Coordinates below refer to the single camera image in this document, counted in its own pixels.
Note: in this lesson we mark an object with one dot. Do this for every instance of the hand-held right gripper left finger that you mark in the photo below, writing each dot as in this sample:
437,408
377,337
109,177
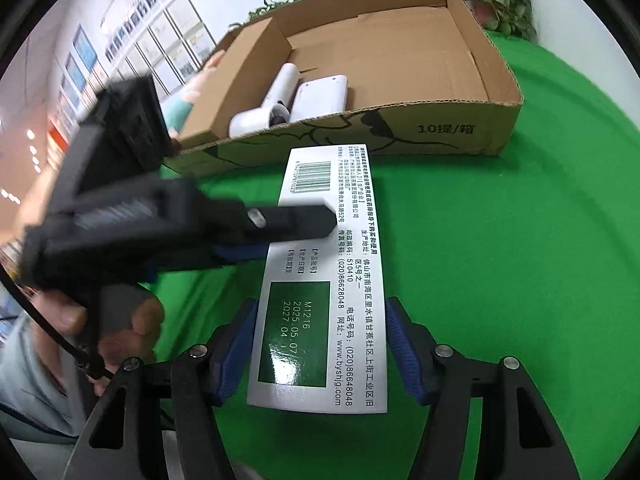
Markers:
235,350

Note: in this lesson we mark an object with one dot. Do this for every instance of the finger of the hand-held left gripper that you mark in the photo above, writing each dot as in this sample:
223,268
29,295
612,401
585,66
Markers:
240,255
295,221

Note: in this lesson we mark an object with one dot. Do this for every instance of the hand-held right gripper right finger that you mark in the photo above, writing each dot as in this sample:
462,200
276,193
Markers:
405,350

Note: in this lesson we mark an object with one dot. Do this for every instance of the white printed medicine carton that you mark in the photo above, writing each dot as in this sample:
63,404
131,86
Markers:
350,260

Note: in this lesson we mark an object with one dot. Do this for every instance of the white plastic device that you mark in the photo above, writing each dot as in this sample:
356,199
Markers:
320,92

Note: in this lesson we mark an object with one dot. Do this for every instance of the plush toy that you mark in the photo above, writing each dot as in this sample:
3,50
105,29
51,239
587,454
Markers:
187,97

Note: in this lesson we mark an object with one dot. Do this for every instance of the white hair dryer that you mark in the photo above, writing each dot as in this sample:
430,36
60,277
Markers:
282,82

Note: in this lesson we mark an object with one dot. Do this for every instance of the long brown cardboard box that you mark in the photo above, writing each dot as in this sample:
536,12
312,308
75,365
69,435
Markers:
240,75

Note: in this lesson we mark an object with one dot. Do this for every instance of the large cardboard tray box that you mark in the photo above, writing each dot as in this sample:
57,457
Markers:
400,50

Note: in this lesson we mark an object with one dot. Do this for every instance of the person's left forearm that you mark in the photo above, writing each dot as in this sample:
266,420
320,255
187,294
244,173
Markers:
30,385

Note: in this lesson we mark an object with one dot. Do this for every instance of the person's left hand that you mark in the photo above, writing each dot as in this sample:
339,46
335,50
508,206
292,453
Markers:
142,325

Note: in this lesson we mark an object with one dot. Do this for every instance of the leafy potted plant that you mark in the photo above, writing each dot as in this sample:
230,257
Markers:
270,7

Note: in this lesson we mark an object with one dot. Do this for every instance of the blue wall poster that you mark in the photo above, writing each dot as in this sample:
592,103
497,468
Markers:
71,82
86,52

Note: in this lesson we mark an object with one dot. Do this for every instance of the wall of framed certificates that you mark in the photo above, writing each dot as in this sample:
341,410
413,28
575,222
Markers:
175,35

